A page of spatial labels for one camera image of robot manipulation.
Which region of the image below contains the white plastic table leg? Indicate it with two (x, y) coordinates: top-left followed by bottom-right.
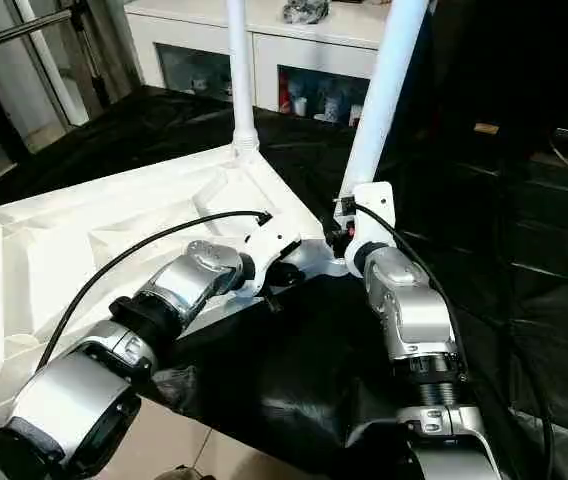
(226, 0), (261, 163)
(338, 0), (431, 203)

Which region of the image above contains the white plastic table top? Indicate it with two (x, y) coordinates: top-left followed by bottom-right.
(0, 143), (351, 446)

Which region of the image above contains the black work mat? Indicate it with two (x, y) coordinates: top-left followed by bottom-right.
(0, 85), (568, 480)

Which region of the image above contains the white glass-door cabinet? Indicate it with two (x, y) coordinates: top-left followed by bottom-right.
(124, 0), (393, 127)

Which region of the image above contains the grey crumpled bundle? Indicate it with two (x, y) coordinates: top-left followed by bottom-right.
(282, 0), (331, 25)

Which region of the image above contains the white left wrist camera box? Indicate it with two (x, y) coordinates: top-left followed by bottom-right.
(234, 218), (303, 299)

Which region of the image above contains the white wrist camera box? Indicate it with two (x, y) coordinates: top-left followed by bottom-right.
(344, 181), (397, 277)
(234, 218), (303, 299)

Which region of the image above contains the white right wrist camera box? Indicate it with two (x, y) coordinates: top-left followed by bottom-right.
(344, 181), (397, 277)

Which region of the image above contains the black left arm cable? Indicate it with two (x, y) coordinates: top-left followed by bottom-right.
(36, 210), (273, 373)

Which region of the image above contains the grey metal rack frame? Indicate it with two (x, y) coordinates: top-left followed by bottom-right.
(0, 0), (135, 131)

